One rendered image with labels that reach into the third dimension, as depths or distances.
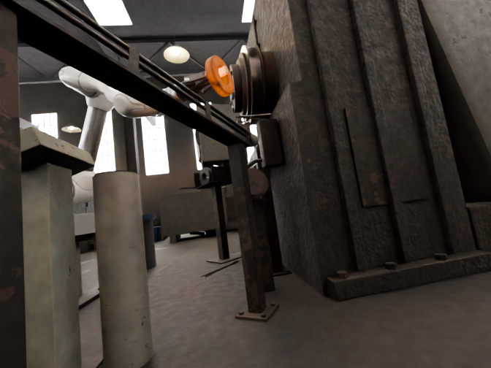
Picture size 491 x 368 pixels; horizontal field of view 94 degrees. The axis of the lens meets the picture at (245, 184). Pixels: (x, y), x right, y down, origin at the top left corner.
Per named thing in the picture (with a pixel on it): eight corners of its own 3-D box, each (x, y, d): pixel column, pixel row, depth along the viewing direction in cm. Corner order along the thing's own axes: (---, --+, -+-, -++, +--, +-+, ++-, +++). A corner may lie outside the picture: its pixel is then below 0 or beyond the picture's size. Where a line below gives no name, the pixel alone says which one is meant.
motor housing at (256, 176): (272, 282, 111) (257, 174, 116) (286, 299, 89) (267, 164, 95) (246, 287, 109) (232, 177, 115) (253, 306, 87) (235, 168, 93)
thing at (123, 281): (158, 344, 69) (143, 174, 75) (146, 371, 57) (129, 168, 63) (116, 353, 68) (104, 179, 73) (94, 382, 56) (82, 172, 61)
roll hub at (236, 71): (240, 119, 156) (234, 80, 159) (244, 99, 129) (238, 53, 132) (231, 120, 156) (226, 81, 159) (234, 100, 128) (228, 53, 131)
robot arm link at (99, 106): (50, 200, 134) (85, 198, 155) (70, 208, 130) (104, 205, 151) (80, 69, 129) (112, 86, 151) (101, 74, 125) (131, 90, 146)
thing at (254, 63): (254, 136, 166) (245, 75, 171) (268, 106, 120) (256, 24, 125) (245, 136, 165) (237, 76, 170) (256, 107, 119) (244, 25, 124)
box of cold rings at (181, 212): (224, 231, 446) (220, 190, 454) (230, 234, 365) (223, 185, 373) (169, 239, 425) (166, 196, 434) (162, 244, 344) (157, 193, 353)
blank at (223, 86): (229, 101, 91) (223, 104, 93) (237, 83, 101) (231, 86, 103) (207, 64, 82) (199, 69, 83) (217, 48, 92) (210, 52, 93)
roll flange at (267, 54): (267, 134, 167) (259, 74, 172) (286, 104, 121) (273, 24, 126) (254, 136, 166) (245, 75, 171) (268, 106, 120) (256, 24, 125)
